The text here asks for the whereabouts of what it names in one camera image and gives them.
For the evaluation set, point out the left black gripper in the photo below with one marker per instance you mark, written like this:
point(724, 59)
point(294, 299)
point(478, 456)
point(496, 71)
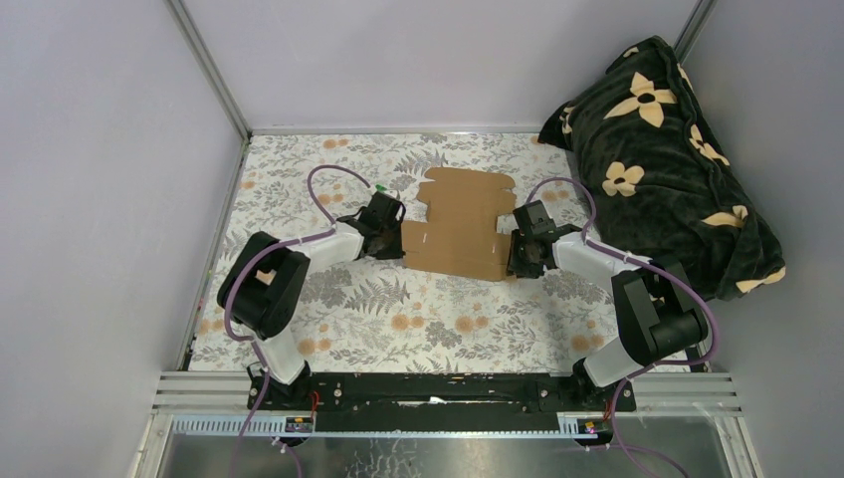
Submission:
point(395, 252)

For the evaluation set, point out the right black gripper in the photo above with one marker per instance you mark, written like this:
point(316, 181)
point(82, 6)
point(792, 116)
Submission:
point(515, 267)

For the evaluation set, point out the brown cardboard box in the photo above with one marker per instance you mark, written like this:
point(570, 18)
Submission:
point(459, 235)

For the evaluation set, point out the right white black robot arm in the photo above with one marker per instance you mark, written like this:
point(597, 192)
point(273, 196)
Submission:
point(657, 313)

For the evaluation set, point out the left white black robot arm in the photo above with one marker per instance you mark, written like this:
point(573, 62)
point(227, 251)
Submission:
point(262, 289)

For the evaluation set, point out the floral patterned table mat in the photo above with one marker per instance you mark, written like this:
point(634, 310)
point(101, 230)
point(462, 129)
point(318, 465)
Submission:
point(379, 316)

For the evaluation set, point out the black floral blanket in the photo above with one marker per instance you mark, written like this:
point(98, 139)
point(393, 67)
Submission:
point(660, 180)

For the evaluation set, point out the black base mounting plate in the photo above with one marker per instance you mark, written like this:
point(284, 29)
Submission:
point(438, 402)

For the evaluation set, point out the aluminium frame rail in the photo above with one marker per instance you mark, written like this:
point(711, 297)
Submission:
point(656, 393)

